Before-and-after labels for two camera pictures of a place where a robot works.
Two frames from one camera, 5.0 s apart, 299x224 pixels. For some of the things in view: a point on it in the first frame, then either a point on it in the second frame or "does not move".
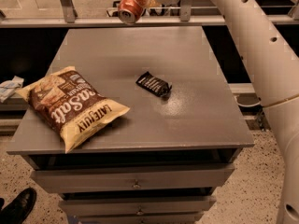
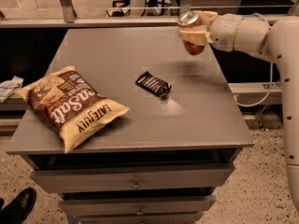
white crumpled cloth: [8, 88] does not move
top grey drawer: [91, 178] does not move
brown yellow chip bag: [69, 105] does not move
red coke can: [133, 4] to [192, 33]
